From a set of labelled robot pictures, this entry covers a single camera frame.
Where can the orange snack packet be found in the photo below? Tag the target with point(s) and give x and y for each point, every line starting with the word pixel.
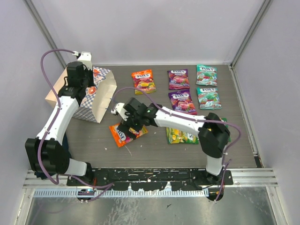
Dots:
pixel 143 80
pixel 121 138

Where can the purple snack packet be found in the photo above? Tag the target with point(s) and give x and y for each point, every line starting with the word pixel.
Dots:
pixel 178 79
pixel 182 102

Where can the blue checkered paper bag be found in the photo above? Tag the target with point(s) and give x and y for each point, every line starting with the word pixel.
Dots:
pixel 95 102

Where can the teal white snack packet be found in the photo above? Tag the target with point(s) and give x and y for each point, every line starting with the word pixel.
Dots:
pixel 208 98

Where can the teal mint candy packet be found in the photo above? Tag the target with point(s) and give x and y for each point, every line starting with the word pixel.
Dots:
pixel 206 75

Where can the dark navy cloth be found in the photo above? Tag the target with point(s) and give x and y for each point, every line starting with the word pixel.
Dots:
pixel 65 145

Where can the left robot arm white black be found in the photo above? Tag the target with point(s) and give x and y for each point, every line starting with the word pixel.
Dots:
pixel 46 153

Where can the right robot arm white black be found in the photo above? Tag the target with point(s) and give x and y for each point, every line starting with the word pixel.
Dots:
pixel 210 130

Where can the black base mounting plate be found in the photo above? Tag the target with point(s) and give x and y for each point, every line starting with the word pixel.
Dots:
pixel 158 178

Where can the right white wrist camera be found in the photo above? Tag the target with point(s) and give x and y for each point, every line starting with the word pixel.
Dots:
pixel 118 109

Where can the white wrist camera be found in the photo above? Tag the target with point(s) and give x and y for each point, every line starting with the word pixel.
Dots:
pixel 118 109
pixel 85 58

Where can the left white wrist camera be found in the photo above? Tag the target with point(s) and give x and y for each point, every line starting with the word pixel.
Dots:
pixel 85 58

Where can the white slotted cable duct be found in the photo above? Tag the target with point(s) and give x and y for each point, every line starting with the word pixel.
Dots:
pixel 87 193

